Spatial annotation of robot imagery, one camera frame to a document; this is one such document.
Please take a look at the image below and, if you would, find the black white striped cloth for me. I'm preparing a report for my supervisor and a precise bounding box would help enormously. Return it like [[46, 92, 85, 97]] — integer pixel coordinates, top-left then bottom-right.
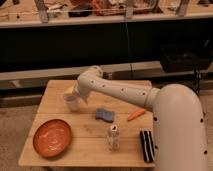
[[140, 130, 154, 163]]

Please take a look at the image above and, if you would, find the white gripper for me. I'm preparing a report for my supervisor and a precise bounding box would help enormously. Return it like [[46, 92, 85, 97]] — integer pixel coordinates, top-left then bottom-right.
[[72, 83, 90, 103]]

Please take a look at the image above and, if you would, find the clear glass shaker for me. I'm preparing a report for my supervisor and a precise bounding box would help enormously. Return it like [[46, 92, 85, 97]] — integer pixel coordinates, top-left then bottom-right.
[[107, 125, 119, 150]]

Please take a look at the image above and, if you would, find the orange plate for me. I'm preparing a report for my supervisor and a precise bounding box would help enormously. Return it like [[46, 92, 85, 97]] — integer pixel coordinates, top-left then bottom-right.
[[33, 119, 72, 158]]

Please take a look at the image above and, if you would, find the blue sponge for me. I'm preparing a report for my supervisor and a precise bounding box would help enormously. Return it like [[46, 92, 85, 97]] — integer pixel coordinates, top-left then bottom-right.
[[96, 108, 115, 123]]

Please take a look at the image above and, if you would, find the black box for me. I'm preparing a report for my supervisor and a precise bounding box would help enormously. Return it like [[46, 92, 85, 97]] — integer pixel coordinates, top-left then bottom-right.
[[159, 43, 211, 73]]

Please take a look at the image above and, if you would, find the wooden table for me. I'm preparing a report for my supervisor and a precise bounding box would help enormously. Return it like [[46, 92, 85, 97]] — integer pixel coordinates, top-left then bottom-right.
[[19, 80, 154, 169]]

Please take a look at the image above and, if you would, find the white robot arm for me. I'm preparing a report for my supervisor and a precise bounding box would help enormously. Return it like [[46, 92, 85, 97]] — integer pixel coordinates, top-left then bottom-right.
[[73, 66, 208, 171]]

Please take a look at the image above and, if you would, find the orange carrot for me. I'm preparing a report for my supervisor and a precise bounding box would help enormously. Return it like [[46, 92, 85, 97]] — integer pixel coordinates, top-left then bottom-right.
[[127, 108, 146, 121]]

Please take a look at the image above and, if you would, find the white ceramic cup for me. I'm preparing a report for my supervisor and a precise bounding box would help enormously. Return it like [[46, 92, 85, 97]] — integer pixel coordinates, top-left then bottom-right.
[[63, 87, 79, 112]]

